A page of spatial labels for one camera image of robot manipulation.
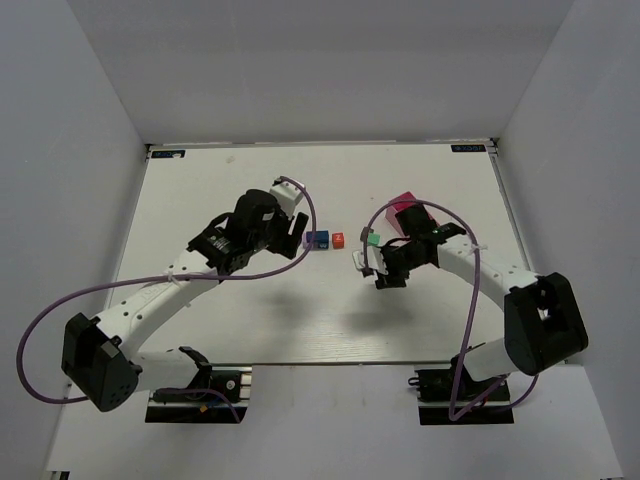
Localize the green hospital wood block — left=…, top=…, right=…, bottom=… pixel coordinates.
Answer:
left=360, top=227, right=380, bottom=246

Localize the pink plastic box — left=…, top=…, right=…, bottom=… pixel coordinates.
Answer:
left=385, top=191, right=439, bottom=238

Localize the dark blue wood block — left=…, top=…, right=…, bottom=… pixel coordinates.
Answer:
left=306, top=231, right=329, bottom=242

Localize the red orange wood cube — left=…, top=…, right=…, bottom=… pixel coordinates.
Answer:
left=331, top=232, right=345, bottom=249

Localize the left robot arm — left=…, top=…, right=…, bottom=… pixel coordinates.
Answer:
left=62, top=177, right=309, bottom=412

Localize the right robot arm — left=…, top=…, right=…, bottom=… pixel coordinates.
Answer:
left=354, top=205, right=589, bottom=391

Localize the right blue table label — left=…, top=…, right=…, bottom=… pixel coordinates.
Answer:
left=451, top=144, right=486, bottom=153

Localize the blue table label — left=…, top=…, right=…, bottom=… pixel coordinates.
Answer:
left=150, top=149, right=186, bottom=159
left=451, top=144, right=486, bottom=153

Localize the left blue table label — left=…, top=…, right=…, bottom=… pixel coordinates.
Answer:
left=150, top=149, right=186, bottom=159

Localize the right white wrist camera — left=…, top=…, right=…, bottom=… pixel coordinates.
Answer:
left=352, top=246, right=387, bottom=277

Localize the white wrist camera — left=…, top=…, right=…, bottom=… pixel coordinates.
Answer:
left=352, top=246, right=387, bottom=277
left=269, top=177, right=304, bottom=219

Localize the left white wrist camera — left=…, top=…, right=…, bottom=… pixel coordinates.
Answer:
left=269, top=177, right=304, bottom=219

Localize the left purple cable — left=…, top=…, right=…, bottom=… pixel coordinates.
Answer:
left=17, top=175, right=319, bottom=422

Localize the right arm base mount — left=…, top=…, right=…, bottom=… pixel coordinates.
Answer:
left=410, top=367, right=516, bottom=427

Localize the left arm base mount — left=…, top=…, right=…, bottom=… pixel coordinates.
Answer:
left=139, top=346, right=252, bottom=424

